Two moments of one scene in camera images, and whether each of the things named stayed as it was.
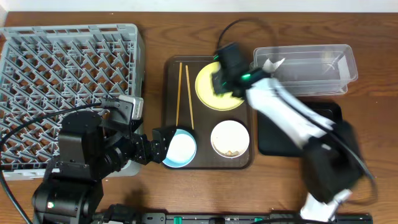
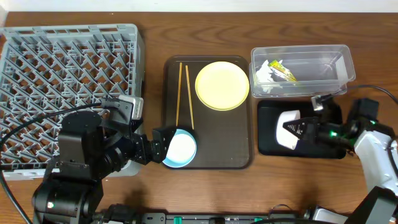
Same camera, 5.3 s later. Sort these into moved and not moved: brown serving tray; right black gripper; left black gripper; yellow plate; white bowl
Moved: right black gripper; white bowl
Not moved: left black gripper; brown serving tray; yellow plate
